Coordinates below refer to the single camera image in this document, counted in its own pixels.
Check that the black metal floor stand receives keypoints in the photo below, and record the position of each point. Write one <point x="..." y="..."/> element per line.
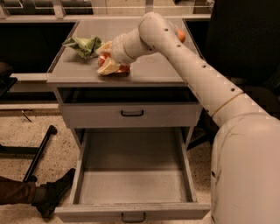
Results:
<point x="35" y="152"/>

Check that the black shoe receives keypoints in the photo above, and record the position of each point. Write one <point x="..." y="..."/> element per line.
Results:
<point x="48" y="196"/>

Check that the black lower drawer handle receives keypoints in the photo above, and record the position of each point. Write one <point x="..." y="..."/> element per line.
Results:
<point x="130" y="218"/>

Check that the closed grey drawer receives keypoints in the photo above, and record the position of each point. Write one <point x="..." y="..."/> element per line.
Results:
<point x="108" y="115"/>

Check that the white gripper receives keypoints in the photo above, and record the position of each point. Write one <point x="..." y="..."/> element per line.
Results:
<point x="118" y="50"/>

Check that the brown trouser leg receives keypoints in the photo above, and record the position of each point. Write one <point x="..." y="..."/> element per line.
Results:
<point x="16" y="192"/>

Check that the open grey drawer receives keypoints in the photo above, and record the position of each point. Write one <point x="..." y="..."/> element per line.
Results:
<point x="132" y="171"/>

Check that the grey drawer cabinet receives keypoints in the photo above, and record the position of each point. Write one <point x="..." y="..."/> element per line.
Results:
<point x="150" y="79"/>

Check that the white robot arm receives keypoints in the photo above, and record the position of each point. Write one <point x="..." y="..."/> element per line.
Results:
<point x="245" y="178"/>

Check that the orange fruit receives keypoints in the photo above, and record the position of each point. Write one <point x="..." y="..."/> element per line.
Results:
<point x="181" y="36"/>

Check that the black office chair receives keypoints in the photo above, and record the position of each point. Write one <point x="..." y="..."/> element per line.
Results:
<point x="241" y="40"/>

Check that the green chip bag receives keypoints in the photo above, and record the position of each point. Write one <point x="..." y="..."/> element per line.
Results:
<point x="85" y="47"/>

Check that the red coke can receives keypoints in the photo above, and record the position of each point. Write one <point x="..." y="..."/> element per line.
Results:
<point x="122" y="69"/>

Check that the black drawer handle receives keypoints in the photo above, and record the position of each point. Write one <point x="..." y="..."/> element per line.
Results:
<point x="130" y="218"/>
<point x="132" y="113"/>

